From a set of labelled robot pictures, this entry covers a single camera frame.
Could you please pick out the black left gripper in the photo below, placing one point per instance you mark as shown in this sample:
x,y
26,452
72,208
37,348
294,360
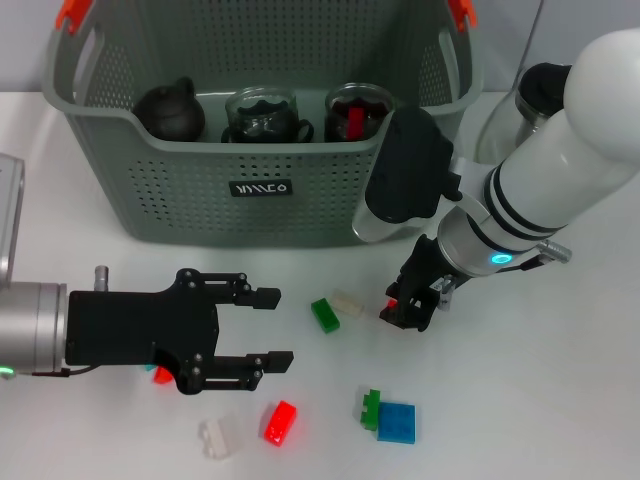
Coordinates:
x,y
130,330

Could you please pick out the grey perforated storage bin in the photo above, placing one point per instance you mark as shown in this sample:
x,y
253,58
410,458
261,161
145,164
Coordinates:
x,y
200,210

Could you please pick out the bright red rectangular building block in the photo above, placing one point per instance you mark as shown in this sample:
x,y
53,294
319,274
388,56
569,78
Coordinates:
x,y
280,422

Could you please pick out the green stepped building block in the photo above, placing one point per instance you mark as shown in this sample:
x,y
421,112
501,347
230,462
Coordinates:
x,y
371,412

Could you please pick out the glass teacup with black base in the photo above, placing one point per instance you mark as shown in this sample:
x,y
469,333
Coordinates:
x,y
260,97
332,136
305,131
335,100

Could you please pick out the green rectangular building block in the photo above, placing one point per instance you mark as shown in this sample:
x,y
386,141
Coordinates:
x,y
325,316

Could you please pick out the blue square building block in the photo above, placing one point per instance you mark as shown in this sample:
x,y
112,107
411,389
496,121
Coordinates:
x,y
396,422

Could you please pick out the glass pitcher with black lid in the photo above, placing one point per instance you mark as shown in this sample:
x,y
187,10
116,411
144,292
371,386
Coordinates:
x,y
540,90

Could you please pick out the small black clay teapot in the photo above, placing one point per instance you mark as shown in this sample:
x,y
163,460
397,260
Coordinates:
x,y
170,115

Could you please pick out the white and silver left robot arm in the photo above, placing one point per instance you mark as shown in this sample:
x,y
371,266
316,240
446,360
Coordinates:
x,y
30,325

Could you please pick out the white and silver right robot arm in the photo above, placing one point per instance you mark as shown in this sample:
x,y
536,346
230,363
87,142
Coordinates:
x,y
560,165

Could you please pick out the dark red long building block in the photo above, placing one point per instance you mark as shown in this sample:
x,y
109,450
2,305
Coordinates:
x,y
356,122

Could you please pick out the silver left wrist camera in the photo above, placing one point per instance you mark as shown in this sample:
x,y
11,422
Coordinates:
x,y
10,220

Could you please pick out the translucent white building block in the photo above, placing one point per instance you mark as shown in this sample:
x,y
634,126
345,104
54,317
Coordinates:
x,y
347,302

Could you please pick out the silver plug on right gripper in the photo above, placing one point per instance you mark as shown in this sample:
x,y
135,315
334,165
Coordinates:
x,y
445,291

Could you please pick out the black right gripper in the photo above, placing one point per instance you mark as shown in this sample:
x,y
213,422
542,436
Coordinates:
x,y
425,270

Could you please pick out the silver plug on gripper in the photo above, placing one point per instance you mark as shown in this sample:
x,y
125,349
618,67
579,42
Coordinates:
x,y
102,277
445,291

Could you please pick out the silver plug on left gripper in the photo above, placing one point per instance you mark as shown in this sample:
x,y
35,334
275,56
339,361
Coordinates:
x,y
102,277

